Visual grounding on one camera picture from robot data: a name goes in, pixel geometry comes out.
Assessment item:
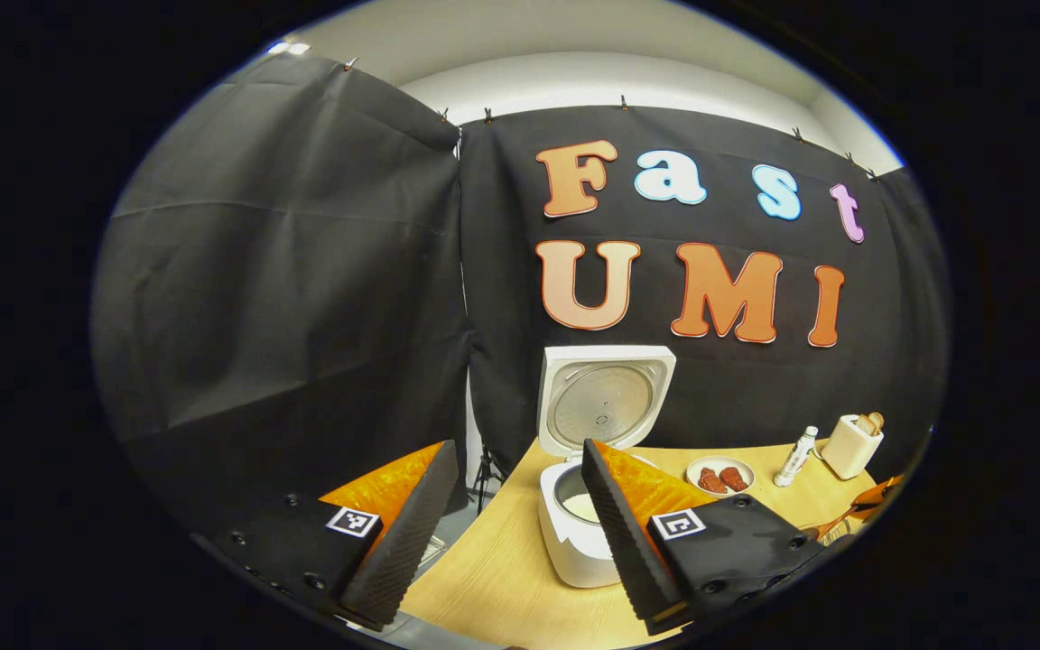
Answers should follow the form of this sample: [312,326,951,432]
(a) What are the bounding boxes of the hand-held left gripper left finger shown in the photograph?
[190,440,460,633]

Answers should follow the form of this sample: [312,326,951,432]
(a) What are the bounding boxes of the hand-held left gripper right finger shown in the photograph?
[581,439,823,636]

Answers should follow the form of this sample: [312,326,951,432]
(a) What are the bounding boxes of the white rice cooker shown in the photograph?
[536,345,677,590]

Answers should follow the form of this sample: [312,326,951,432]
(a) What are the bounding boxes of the grey slatted rack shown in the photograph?
[407,534,449,571]

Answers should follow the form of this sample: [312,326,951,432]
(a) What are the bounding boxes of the white toaster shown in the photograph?
[820,414,885,480]

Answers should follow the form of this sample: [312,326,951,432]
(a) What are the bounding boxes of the white drink bottle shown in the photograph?
[774,426,819,488]

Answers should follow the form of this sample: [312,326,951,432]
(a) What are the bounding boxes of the black tripod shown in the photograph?
[470,447,507,515]

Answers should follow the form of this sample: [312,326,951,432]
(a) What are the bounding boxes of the white oval plate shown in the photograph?
[685,455,756,498]

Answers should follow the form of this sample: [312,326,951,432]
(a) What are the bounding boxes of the black backdrop cloth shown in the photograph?
[91,54,950,543]

